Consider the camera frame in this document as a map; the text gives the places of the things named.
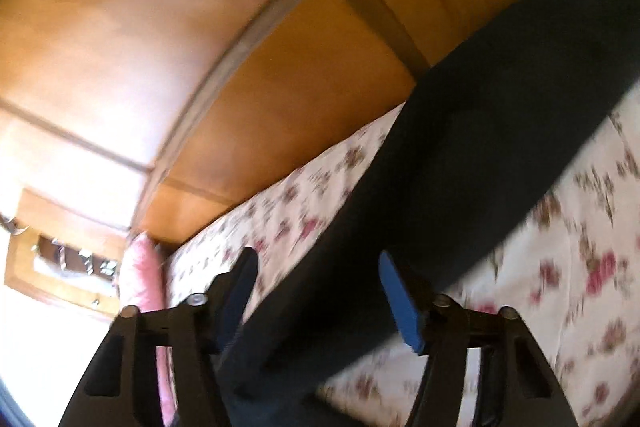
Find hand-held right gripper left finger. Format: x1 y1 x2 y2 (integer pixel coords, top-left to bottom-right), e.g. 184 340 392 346
58 246 260 427

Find wooden framed mirror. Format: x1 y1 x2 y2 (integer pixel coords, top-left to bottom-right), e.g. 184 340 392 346
4 187 127 324

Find black pants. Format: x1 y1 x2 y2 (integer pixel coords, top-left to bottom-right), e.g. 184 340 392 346
220 0 640 427

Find pink pillow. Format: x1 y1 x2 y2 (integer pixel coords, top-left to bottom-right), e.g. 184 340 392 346
120 231 177 427

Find floral bed blanket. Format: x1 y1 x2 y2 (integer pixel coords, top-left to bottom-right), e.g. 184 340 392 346
159 91 640 427

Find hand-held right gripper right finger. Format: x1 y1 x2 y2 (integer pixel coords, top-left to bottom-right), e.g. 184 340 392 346
378 250 580 427

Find wooden wardrobe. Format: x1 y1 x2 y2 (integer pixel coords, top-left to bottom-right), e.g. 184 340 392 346
0 0 596 253

